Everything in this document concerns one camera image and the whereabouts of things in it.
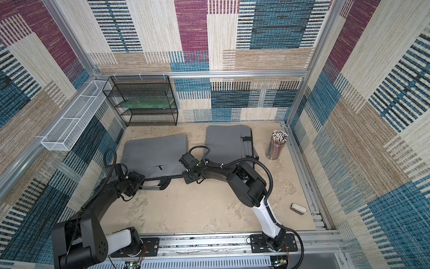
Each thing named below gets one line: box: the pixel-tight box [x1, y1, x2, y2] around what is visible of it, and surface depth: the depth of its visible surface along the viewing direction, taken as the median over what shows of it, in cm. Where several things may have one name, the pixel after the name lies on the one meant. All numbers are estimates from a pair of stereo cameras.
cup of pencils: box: [265, 129, 289, 161], surface depth 93 cm
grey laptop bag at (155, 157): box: [120, 133, 189, 190], surface depth 101 cm
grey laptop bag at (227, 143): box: [204, 124, 260, 165], surface depth 109 cm
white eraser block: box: [290, 202, 307, 216], surface depth 83 cm
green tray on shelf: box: [122, 97, 174, 109], surface depth 96 cm
